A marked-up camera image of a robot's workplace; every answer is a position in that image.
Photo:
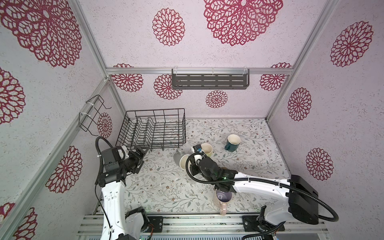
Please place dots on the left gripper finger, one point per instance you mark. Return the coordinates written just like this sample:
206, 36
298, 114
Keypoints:
141, 150
131, 151

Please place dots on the black wire wall holder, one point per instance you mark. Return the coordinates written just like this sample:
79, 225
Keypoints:
96, 121

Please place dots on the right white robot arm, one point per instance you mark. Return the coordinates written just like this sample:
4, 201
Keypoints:
295, 198

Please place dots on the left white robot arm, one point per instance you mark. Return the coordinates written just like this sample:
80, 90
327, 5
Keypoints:
116, 164

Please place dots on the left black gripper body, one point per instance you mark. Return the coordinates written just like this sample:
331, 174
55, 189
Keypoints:
131, 163

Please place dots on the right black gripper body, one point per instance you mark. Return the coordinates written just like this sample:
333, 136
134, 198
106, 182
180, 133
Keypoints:
200, 170

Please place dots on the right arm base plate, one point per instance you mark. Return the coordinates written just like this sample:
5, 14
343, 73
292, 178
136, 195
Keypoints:
251, 223

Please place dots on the aluminium mounting rail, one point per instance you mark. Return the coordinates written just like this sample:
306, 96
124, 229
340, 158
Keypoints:
230, 224

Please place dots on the light green mug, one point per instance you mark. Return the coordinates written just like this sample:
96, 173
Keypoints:
207, 149

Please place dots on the grey mug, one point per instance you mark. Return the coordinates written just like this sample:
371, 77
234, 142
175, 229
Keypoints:
180, 158

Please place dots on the grey slotted wall shelf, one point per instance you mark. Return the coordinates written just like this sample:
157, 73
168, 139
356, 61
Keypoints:
210, 81

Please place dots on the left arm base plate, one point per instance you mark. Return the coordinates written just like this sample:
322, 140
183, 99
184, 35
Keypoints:
153, 224

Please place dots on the dark green mug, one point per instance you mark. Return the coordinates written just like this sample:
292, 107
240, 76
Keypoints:
233, 142

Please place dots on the pink mug purple inside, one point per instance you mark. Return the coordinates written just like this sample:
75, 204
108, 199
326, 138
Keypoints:
221, 200

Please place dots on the black wire dish rack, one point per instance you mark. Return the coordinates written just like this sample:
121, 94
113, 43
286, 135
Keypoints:
155, 129

